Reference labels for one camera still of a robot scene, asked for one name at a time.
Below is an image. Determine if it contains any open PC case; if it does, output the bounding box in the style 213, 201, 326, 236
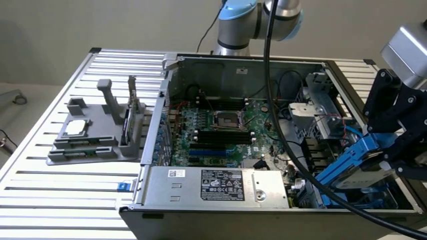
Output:
119, 53, 427, 240

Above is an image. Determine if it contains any blue expansion slot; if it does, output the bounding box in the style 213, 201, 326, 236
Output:
188, 149, 228, 157

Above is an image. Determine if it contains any thick black cable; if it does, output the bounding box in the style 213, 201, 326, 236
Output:
263, 0, 427, 240

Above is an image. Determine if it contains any graphics card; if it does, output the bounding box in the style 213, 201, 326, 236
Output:
119, 74, 140, 147

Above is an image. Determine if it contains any black expansion slot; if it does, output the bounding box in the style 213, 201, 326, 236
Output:
188, 143, 228, 151

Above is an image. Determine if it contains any grey parts rack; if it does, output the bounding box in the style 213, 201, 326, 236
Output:
45, 76, 155, 167

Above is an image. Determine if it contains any thin black cable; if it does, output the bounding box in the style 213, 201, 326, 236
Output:
196, 0, 228, 54

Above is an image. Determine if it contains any black looped wire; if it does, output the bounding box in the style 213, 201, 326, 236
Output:
277, 70, 307, 101
184, 83, 201, 98

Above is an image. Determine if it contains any metal disk bay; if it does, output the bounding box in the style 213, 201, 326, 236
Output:
287, 71, 366, 141

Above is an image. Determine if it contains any blue wire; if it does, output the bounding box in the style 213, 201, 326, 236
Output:
344, 124, 366, 141

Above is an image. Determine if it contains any blue hard drive caddy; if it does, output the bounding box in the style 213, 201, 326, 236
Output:
315, 132, 400, 210

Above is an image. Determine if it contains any grey caster wheel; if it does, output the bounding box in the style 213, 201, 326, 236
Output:
0, 89, 28, 105

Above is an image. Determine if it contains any CPU socket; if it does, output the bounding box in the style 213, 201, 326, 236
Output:
211, 109, 249, 131

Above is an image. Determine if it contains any silver power supply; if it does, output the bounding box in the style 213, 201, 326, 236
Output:
133, 165, 292, 210

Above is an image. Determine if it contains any silver CPU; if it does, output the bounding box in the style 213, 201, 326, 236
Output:
64, 119, 91, 138

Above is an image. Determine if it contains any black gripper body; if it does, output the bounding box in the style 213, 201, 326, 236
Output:
395, 84, 427, 157

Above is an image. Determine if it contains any silver chipset heat sink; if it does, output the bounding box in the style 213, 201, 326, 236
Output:
240, 158, 265, 169

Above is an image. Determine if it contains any red wire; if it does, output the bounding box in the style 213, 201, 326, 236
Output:
315, 113, 348, 146

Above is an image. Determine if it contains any green motherboard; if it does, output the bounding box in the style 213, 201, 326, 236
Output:
159, 99, 303, 174

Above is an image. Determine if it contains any green RAM stick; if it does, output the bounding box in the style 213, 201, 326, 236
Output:
67, 138, 101, 146
61, 148, 99, 159

